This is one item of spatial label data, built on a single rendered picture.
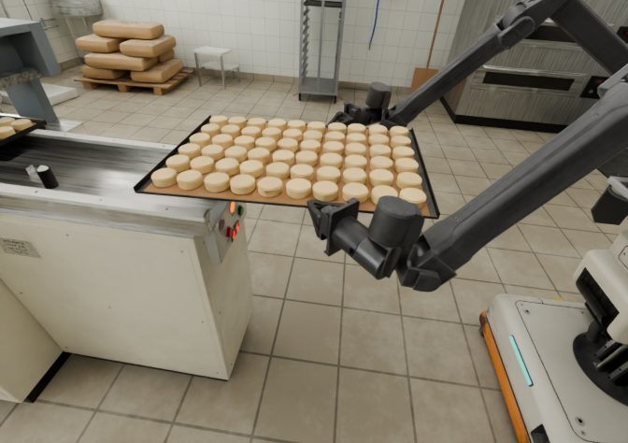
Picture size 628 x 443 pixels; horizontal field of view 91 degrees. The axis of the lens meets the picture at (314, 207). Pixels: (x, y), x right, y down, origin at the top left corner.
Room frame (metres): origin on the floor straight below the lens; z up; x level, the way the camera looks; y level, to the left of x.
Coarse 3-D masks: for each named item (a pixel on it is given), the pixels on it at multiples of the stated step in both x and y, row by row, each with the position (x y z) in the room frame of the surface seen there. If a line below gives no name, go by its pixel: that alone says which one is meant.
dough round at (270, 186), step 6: (264, 180) 0.53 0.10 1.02; (270, 180) 0.53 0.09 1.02; (276, 180) 0.53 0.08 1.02; (258, 186) 0.51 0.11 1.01; (264, 186) 0.51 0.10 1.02; (270, 186) 0.51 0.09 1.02; (276, 186) 0.51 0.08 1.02; (258, 192) 0.51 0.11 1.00; (264, 192) 0.50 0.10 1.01; (270, 192) 0.50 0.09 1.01; (276, 192) 0.50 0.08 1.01
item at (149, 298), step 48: (96, 192) 0.68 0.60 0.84; (0, 240) 0.58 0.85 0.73; (48, 240) 0.56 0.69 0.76; (96, 240) 0.55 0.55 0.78; (144, 240) 0.54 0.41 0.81; (192, 240) 0.53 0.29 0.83; (240, 240) 0.80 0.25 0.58; (48, 288) 0.57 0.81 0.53; (96, 288) 0.56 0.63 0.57; (144, 288) 0.54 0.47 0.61; (192, 288) 0.53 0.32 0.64; (240, 288) 0.74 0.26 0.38; (96, 336) 0.57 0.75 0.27; (144, 336) 0.55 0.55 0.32; (192, 336) 0.53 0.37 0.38; (240, 336) 0.68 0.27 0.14
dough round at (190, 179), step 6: (180, 174) 0.54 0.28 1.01; (186, 174) 0.54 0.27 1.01; (192, 174) 0.54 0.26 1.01; (198, 174) 0.55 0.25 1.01; (180, 180) 0.52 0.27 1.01; (186, 180) 0.52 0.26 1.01; (192, 180) 0.52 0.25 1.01; (198, 180) 0.53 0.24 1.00; (180, 186) 0.52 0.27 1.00; (186, 186) 0.51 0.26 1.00; (192, 186) 0.52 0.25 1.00; (198, 186) 0.53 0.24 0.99
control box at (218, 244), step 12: (216, 204) 0.66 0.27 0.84; (228, 204) 0.67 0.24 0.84; (240, 204) 0.76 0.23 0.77; (216, 216) 0.61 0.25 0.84; (228, 216) 0.66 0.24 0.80; (240, 216) 0.75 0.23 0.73; (216, 228) 0.58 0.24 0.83; (216, 240) 0.57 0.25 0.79; (228, 240) 0.64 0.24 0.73; (216, 252) 0.57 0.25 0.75
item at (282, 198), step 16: (368, 144) 0.75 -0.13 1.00; (272, 160) 0.65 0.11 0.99; (320, 160) 0.66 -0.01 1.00; (368, 160) 0.67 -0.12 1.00; (368, 176) 0.59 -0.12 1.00; (160, 192) 0.50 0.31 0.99; (176, 192) 0.51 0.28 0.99; (192, 192) 0.51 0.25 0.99; (208, 192) 0.51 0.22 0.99; (224, 192) 0.51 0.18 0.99; (256, 192) 0.52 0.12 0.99; (368, 192) 0.53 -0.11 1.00; (368, 208) 0.47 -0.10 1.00
